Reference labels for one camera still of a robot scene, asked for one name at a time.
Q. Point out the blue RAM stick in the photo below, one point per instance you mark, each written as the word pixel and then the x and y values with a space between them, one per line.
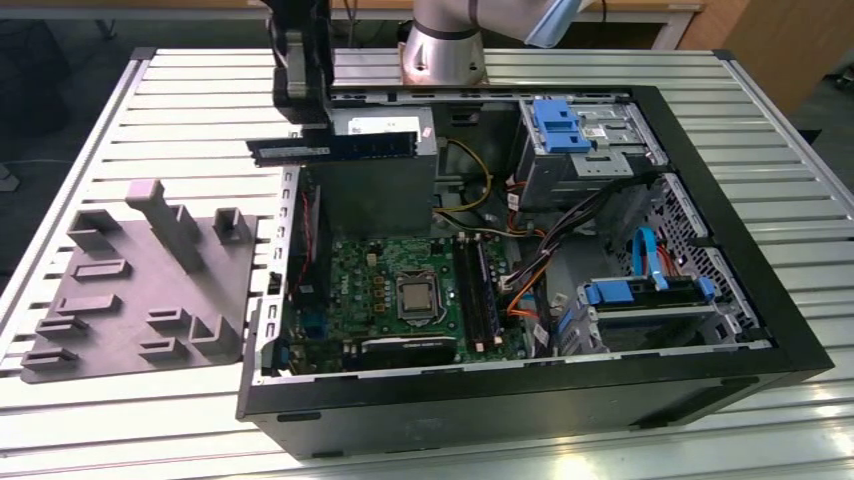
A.
pixel 374 147

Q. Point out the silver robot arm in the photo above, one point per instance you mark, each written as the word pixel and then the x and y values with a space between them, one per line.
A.
pixel 444 55

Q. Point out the black RAM slot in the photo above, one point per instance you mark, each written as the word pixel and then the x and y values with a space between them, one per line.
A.
pixel 461 290

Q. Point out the grey power supply unit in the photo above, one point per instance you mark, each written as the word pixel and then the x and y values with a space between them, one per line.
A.
pixel 374 195

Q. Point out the blue drive bay latch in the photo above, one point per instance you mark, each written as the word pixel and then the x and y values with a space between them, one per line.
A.
pixel 557 125

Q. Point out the green motherboard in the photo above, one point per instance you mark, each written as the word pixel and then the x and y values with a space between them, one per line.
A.
pixel 361 270

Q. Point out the metal drive cage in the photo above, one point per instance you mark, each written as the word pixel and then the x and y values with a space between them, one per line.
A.
pixel 601 167

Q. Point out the silver CPU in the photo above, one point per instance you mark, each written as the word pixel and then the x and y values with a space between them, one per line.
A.
pixel 417 299

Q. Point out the grey plastic parts rack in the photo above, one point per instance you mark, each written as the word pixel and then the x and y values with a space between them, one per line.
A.
pixel 154 300

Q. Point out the metal CPU socket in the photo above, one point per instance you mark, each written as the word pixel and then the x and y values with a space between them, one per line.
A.
pixel 420 320

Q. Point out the black graphics card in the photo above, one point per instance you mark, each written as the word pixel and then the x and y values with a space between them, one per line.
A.
pixel 407 351

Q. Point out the hard disk in blue carrier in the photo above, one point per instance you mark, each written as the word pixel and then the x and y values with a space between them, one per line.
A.
pixel 614 292

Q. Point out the black PC case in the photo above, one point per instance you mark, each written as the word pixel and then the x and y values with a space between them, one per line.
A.
pixel 468 410

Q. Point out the wooden cabinet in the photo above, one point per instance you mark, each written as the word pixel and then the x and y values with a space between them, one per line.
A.
pixel 788 50

